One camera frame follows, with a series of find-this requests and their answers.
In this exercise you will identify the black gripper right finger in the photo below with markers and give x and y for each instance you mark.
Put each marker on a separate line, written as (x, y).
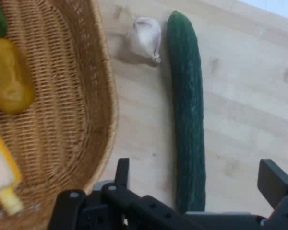
(276, 184)

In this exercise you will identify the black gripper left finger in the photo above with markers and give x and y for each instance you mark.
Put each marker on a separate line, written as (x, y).
(124, 210)

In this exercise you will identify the dark green cucumber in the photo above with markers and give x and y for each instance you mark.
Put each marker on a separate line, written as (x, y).
(187, 100)

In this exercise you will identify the corn cob with husk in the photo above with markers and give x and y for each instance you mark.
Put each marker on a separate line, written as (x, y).
(2, 172)

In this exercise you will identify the woven wicker basket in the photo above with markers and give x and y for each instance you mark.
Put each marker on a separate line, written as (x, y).
(62, 95)

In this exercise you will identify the white garlic bulb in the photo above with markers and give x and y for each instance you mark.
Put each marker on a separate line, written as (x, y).
(145, 38)

